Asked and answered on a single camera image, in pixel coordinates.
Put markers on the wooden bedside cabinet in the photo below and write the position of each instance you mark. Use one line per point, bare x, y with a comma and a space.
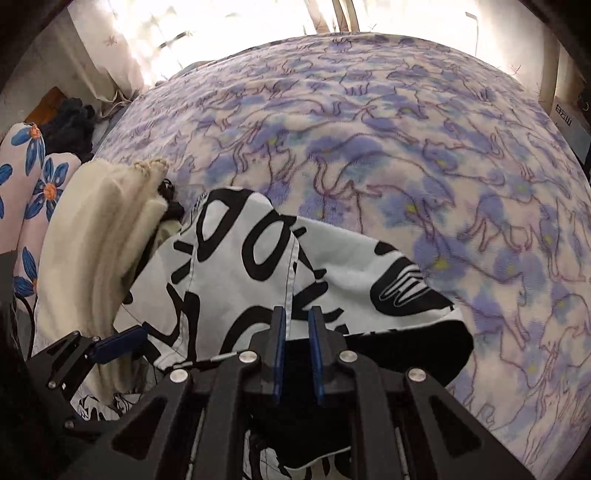
46, 106

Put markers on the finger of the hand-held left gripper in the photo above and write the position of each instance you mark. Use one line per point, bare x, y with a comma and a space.
120, 344

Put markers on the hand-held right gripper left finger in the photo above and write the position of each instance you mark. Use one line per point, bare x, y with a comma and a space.
277, 350

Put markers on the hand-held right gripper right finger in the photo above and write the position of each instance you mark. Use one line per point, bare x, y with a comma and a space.
317, 355

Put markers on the cream folded garment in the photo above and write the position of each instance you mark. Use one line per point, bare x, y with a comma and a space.
92, 240

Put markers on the black and white printed shirt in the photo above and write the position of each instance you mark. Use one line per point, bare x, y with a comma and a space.
240, 258

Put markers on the floral sheer curtain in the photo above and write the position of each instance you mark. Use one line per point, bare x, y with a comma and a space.
184, 32

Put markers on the purple cat print blanket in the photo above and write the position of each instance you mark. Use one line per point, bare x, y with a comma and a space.
369, 161

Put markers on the cardboard box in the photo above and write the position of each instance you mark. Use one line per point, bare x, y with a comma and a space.
570, 120

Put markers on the dark cloth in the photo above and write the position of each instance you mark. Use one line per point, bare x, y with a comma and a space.
71, 127

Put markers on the blue flower print quilt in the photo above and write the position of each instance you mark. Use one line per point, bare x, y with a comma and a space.
41, 184

